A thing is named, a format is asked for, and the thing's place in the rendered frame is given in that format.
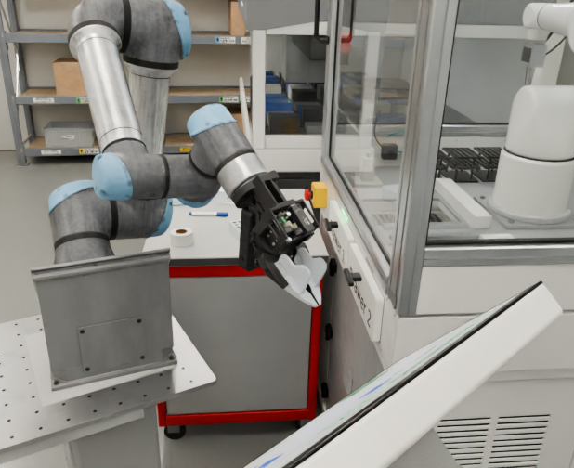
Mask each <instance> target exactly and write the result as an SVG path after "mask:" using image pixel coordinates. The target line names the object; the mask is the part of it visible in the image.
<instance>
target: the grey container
mask: <svg viewBox="0 0 574 468"><path fill-rule="evenodd" d="M43 129H44V135H45V143H46V147H48V148H76V147H92V146H93V145H94V143H95V141H96V139H97V134H96V130H95V126H94V122H93V121H51V122H49V123H48V124H47V125H46V126H45V127H44V128H43Z"/></svg>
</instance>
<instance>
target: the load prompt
mask: <svg viewBox="0 0 574 468"><path fill-rule="evenodd" d="M494 311H495V310H494ZM494 311H492V312H494ZM492 312H490V313H489V314H487V315H486V316H484V317H482V318H480V319H478V320H476V321H474V322H472V323H471V324H469V325H468V326H466V327H465V328H464V329H462V330H461V331H459V332H458V333H456V334H455V335H453V336H452V337H451V338H450V339H449V340H447V341H446V342H445V343H443V344H441V345H440V346H439V347H437V348H436V349H434V350H433V351H432V352H430V353H429V354H427V355H426V356H425V357H423V358H421V359H420V360H419V361H417V362H416V363H414V364H413V365H412V366H410V367H409V368H408V369H406V370H405V371H403V372H402V373H401V374H400V375H398V376H397V377H396V378H394V379H393V380H391V381H390V382H389V383H387V384H385V385H384V386H383V387H381V388H380V389H378V390H377V391H376V392H374V393H373V394H371V395H370V396H368V397H367V398H365V399H364V400H363V401H361V402H360V403H358V405H357V406H355V407H354V408H352V409H351V410H349V411H348V412H347V413H345V414H344V415H342V416H341V417H340V418H338V419H337V420H335V421H334V422H332V423H331V424H329V425H328V426H327V427H325V428H324V429H322V430H321V431H320V432H322V431H325V430H327V429H329V428H331V427H333V426H335V425H337V424H338V423H341V422H343V421H344V420H345V419H347V418H348V417H349V416H351V415H352V414H354V413H355V412H356V411H358V410H359V409H361V408H362V407H364V406H365V405H366V404H368V403H369V402H370V401H372V400H373V399H375V398H376V397H378V396H379V395H380V394H382V393H383V392H384V391H385V390H386V389H388V388H389V387H390V386H392V385H393V384H395V383H396V382H398V381H399V380H400V379H402V378H403V377H405V376H406V375H407V374H409V373H410V372H411V371H413V370H415V369H416V368H417V367H419V366H420V365H421V364H423V363H424V362H426V361H427V360H428V359H429V358H431V357H432V356H433V355H435V354H436V353H437V352H439V351H440V350H441V349H443V348H444V347H446V346H447V345H449V344H450V343H451V342H453V341H454V340H456V339H457V338H458V337H460V336H461V335H462V334H464V333H465V332H467V331H468V330H470V329H471V328H472V327H474V326H475V325H477V323H478V322H480V321H481V320H482V319H484V318H486V317H487V316H488V315H490V314H491V313H492ZM320 432H319V433H320Z"/></svg>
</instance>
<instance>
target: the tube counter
mask: <svg viewBox="0 0 574 468"><path fill-rule="evenodd" d="M408 367H409V366H408ZM408 367H406V368H404V369H402V370H400V371H398V372H396V373H394V374H392V375H391V376H390V377H388V378H387V379H385V380H384V381H383V382H381V383H379V384H378V385H376V386H375V387H374V388H373V389H372V390H370V391H369V392H368V393H366V394H365V395H363V396H362V397H360V398H359V399H357V400H356V401H354V402H353V403H352V404H350V405H349V406H347V407H346V408H345V409H343V410H341V411H340V412H339V413H337V414H336V415H334V416H333V417H331V419H330V420H328V421H327V422H325V423H324V424H322V425H321V426H319V427H318V428H316V429H315V430H314V431H312V432H311V433H309V434H308V435H306V436H305V437H303V438H302V439H301V440H299V441H298V442H296V443H295V444H293V446H294V445H296V444H298V443H300V442H302V441H304V440H306V439H308V438H310V437H312V436H313V435H314V434H316V433H317V432H318V431H319V430H321V429H322V428H324V427H325V426H326V425H328V424H329V423H331V422H332V421H334V420H335V419H337V418H338V417H339V416H341V415H342V414H344V413H345V412H346V411H348V410H350V409H351V408H352V407H354V406H355V405H357V404H358V403H359V402H360V401H361V400H363V399H364V398H365V397H367V396H369V395H370V394H371V393H373V392H374V391H375V390H377V389H378V388H380V387H381V386H382V385H384V384H386V383H387V382H388V381H390V380H391V379H393V378H394V377H395V376H397V375H398V374H400V373H401V372H402V371H404V370H406V369H407V368H408Z"/></svg>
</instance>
